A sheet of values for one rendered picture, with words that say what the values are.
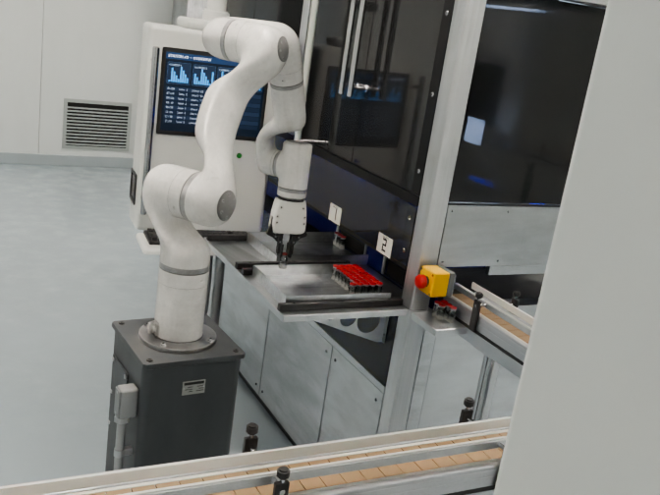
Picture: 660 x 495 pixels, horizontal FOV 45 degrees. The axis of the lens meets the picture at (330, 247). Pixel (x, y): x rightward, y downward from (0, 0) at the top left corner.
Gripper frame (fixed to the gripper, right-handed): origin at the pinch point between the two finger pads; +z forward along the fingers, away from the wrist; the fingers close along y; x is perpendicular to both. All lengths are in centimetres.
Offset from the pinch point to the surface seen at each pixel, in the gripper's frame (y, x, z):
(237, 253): 4.1, -32.6, 10.6
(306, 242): -26, -46, 9
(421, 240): -34.4, 17.8, -9.0
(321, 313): -6.5, 18.1, 13.2
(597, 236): 37, 164, -45
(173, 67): 21, -78, -45
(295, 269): -9.0, -12.5, 9.6
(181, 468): 50, 99, 10
